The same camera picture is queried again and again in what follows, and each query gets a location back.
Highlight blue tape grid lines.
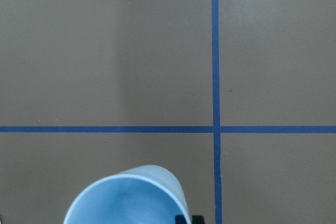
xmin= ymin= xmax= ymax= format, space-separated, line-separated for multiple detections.
xmin=1 ymin=0 xmax=335 ymax=223

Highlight light blue plastic cup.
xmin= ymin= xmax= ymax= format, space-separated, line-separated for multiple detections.
xmin=64 ymin=165 xmax=192 ymax=223

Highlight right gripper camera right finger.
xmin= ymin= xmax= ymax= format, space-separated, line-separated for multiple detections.
xmin=192 ymin=215 xmax=205 ymax=224

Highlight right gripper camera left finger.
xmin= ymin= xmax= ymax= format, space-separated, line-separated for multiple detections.
xmin=175 ymin=215 xmax=185 ymax=224

